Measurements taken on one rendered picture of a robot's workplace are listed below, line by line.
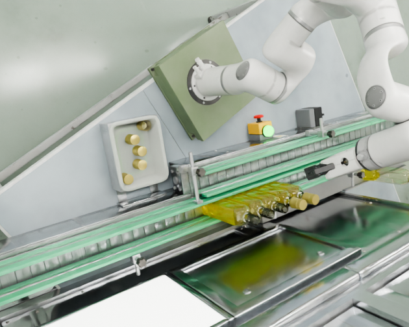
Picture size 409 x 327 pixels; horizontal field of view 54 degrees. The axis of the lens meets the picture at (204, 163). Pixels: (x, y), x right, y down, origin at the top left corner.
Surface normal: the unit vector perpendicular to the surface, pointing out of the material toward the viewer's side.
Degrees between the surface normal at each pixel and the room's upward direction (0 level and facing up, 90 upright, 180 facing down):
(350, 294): 90
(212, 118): 1
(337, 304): 90
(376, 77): 86
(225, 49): 1
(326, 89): 0
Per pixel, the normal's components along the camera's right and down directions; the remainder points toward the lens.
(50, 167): 0.54, 0.09
